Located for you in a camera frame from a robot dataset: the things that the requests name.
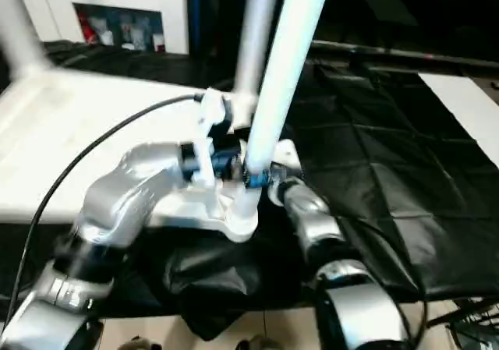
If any black floor stand base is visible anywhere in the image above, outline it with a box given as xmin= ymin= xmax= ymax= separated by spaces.
xmin=428 ymin=299 xmax=499 ymax=327

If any long black rod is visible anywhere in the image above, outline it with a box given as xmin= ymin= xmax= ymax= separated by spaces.
xmin=311 ymin=40 xmax=499 ymax=69

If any white flat board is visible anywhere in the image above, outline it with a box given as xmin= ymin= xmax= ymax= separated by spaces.
xmin=419 ymin=72 xmax=499 ymax=160

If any red item behind glass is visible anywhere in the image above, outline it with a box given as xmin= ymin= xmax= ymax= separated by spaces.
xmin=80 ymin=12 xmax=97 ymax=45

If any black mat cover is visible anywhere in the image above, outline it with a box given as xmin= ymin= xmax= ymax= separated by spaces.
xmin=0 ymin=37 xmax=499 ymax=339

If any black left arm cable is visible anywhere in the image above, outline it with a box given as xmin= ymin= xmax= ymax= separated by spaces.
xmin=7 ymin=94 xmax=203 ymax=320

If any white plastic table top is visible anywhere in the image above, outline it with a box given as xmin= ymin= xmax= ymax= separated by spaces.
xmin=0 ymin=69 xmax=260 ymax=244

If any white plastic table leg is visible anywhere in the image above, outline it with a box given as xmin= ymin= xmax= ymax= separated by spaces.
xmin=0 ymin=0 xmax=54 ymax=80
xmin=232 ymin=0 xmax=334 ymax=222
xmin=229 ymin=0 xmax=281 ymax=131

